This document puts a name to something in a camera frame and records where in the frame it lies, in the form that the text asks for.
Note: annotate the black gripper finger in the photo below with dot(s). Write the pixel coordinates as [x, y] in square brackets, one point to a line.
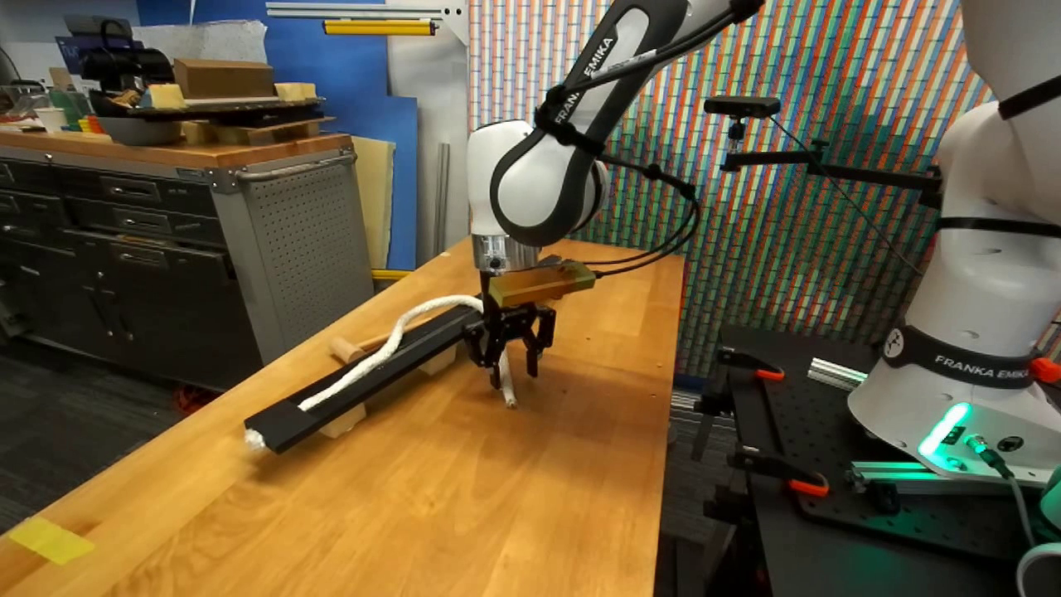
[536, 355]
[483, 350]

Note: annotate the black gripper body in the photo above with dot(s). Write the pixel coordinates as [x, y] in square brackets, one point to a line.
[511, 320]

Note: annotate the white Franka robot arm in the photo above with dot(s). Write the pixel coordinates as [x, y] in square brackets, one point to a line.
[542, 182]

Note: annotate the pale wooden support block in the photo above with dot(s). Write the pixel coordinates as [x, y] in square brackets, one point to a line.
[349, 421]
[445, 360]

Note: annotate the wooden dowel stick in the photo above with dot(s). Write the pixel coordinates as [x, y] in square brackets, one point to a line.
[345, 354]

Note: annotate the tan leaning board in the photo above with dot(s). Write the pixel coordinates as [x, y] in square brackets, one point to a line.
[371, 200]

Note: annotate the white foam sheet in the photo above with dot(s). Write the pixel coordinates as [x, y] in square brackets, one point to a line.
[427, 99]

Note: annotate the blue board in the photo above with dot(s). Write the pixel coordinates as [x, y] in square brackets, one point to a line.
[333, 87]

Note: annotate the pale wood block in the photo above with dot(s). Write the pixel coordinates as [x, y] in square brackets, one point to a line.
[165, 96]
[295, 95]

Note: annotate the yellow level bar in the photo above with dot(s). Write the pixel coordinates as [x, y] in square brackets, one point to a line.
[380, 29]

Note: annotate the grey perforated tool cabinet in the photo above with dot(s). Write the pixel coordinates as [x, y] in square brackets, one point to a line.
[167, 252]

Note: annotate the white bar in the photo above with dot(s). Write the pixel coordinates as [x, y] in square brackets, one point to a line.
[366, 10]

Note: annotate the black breadboard table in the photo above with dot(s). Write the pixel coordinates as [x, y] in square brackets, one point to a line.
[816, 553]

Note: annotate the black flat plank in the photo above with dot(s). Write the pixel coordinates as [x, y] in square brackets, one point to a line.
[209, 107]

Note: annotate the brown wooden box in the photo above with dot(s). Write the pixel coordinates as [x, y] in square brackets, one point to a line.
[223, 78]

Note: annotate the yellow tape patch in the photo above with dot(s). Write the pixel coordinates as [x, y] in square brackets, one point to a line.
[51, 542]

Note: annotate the green bottle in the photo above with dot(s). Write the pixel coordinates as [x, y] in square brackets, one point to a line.
[66, 107]

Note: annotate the dark blue machine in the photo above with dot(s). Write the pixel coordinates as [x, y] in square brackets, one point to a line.
[101, 55]

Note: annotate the long black rail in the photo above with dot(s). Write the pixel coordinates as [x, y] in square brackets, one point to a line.
[316, 417]

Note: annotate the white rail end cap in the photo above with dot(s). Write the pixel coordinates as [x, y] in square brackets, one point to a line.
[258, 441]

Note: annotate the aluminium extrusion rail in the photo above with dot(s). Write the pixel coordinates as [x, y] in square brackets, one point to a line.
[837, 371]
[896, 471]

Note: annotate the black stereo camera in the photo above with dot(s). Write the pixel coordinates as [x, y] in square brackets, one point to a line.
[744, 107]

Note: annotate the wooden pallet frame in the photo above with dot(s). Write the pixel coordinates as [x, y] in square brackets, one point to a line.
[253, 130]

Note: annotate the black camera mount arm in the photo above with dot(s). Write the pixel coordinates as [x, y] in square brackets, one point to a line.
[839, 169]

